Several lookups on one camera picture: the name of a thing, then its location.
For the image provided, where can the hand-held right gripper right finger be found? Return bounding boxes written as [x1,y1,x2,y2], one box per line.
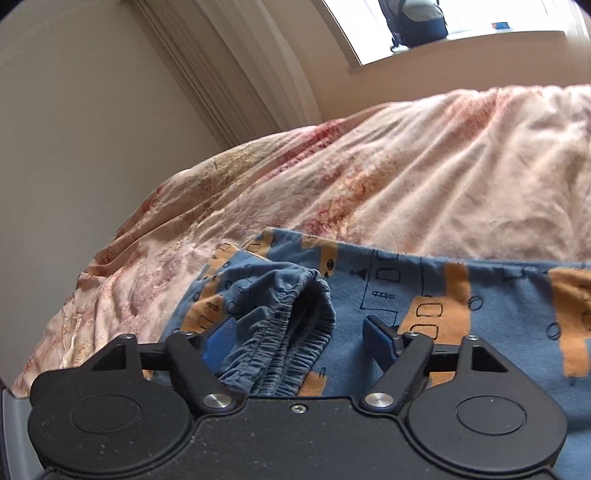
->
[360,316,503,413]

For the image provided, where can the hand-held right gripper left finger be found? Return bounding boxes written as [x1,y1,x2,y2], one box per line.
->
[90,318,239,414]

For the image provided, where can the blue patterned pants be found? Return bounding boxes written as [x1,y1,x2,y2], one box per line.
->
[164,226,591,480]

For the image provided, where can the pink floral blanket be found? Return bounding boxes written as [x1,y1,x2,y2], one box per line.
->
[11,85,591,398]

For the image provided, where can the beige curtain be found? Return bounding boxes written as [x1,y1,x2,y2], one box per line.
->
[131,0,324,149]

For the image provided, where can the white windowsill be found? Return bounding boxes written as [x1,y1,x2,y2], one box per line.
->
[346,30,570,75]

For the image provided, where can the dark blue backpack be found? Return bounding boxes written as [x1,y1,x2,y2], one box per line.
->
[378,0,450,54]

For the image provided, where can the white framed window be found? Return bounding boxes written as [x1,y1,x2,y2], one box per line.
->
[321,0,575,65]

